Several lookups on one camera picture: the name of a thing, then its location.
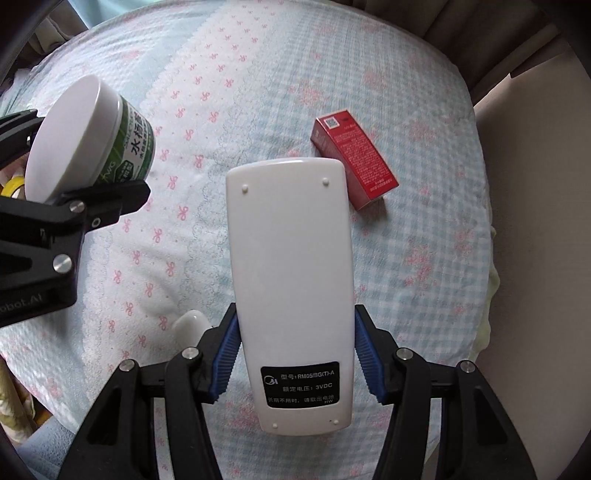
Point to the brown curtain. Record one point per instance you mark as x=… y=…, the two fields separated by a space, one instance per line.
x=485 y=37

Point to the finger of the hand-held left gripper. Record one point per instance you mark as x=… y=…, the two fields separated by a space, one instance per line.
x=14 y=134
x=101 y=207

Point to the yellow tape roll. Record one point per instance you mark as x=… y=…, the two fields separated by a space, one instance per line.
x=11 y=189

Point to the floral checked bed sheet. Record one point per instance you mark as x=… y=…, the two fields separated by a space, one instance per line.
x=277 y=69

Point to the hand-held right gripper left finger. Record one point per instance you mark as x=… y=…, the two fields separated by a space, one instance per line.
x=226 y=355

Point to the green jar with white lid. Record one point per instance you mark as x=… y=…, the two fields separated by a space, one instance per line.
x=69 y=134

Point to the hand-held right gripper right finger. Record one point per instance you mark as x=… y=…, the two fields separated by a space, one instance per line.
x=369 y=364

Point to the white remote control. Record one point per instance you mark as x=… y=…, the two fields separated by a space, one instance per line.
x=291 y=277

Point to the white earbud case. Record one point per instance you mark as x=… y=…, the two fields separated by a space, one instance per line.
x=189 y=325

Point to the pale green mattress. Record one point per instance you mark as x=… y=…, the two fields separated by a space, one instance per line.
x=491 y=295

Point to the small red carton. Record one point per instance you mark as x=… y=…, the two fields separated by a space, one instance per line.
x=355 y=161

